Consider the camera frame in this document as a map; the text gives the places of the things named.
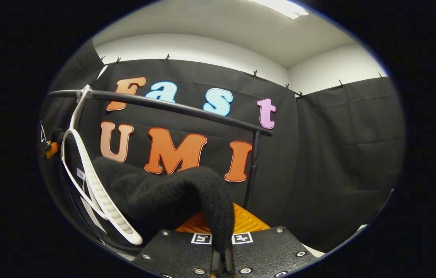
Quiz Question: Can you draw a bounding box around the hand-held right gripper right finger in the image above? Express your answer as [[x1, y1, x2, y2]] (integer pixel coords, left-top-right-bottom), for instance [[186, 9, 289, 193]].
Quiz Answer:
[[224, 203, 319, 278]]

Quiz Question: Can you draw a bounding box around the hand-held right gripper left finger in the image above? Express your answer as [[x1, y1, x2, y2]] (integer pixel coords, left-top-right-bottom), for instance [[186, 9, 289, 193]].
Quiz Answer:
[[131, 210, 222, 278]]

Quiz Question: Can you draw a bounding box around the black fuzzy jacket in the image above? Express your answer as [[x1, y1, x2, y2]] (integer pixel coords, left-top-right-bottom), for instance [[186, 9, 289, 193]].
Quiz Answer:
[[63, 133, 236, 257]]

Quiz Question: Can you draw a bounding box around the white plastic hanger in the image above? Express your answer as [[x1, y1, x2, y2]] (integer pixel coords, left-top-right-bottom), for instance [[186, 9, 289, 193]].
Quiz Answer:
[[60, 85, 143, 246]]

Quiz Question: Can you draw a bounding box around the black metal clothes rack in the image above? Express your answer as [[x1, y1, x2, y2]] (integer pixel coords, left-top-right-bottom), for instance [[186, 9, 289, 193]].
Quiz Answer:
[[47, 90, 273, 212]]

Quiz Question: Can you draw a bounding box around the ceiling light panel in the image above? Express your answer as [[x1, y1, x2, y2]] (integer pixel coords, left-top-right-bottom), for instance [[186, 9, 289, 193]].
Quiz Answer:
[[249, 0, 310, 20]]

